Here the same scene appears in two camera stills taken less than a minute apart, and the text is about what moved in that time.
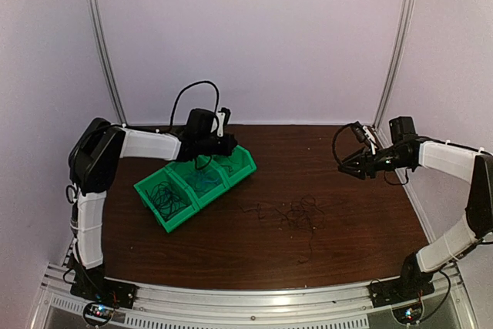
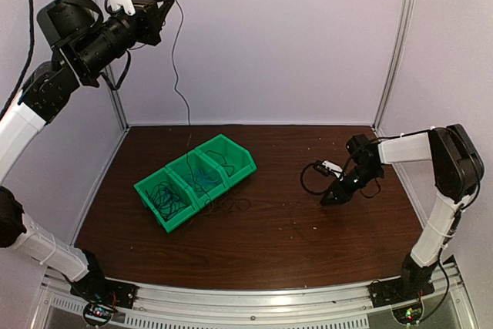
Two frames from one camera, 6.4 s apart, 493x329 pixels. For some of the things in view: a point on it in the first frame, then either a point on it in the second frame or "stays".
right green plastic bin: [236, 166] stays
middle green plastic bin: [203, 176] stays
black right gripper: [367, 166] → [338, 199]
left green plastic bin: [167, 197] stays
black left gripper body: [223, 149] → [145, 32]
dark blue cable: [166, 201] stays
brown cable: [303, 213] → [233, 204]
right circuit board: [408, 314] stays
